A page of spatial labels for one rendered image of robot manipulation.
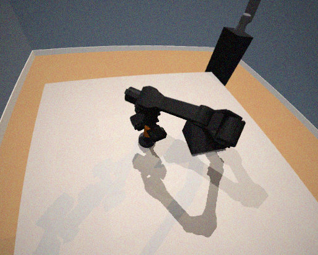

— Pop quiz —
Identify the orange knob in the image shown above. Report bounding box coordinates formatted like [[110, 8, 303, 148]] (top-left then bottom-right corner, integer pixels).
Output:
[[143, 125, 150, 137]]

